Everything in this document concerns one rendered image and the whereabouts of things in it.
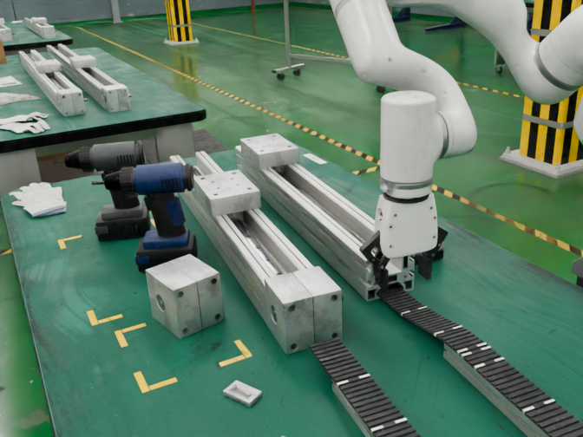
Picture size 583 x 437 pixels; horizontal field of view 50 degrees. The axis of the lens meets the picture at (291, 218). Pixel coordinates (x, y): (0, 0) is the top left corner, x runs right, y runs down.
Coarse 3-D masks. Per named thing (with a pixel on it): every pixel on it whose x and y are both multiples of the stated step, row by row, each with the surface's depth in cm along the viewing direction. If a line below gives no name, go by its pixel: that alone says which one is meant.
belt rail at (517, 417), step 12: (444, 348) 96; (456, 360) 95; (468, 372) 92; (480, 384) 89; (492, 396) 87; (504, 396) 84; (504, 408) 85; (516, 408) 82; (516, 420) 82; (528, 420) 80; (528, 432) 80; (540, 432) 78
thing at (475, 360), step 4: (484, 352) 92; (488, 352) 92; (492, 352) 92; (472, 356) 91; (476, 356) 91; (480, 356) 91; (484, 356) 91; (488, 356) 91; (492, 356) 91; (496, 356) 91; (500, 356) 91; (468, 360) 91; (472, 360) 91; (476, 360) 90; (480, 360) 90; (484, 360) 90; (488, 360) 91; (492, 360) 91; (472, 364) 90; (476, 364) 90
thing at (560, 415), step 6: (564, 408) 80; (546, 414) 80; (552, 414) 80; (558, 414) 80; (564, 414) 79; (570, 414) 79; (534, 420) 79; (540, 420) 79; (546, 420) 79; (552, 420) 79; (558, 420) 79; (564, 420) 79; (540, 426) 78; (546, 426) 78
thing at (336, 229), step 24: (240, 168) 178; (264, 168) 160; (288, 168) 162; (264, 192) 161; (288, 192) 143; (312, 192) 149; (336, 192) 141; (288, 216) 146; (312, 216) 131; (336, 216) 138; (360, 216) 128; (312, 240) 134; (336, 240) 121; (360, 240) 124; (336, 264) 124; (360, 264) 114; (408, 264) 114; (360, 288) 115; (408, 288) 117
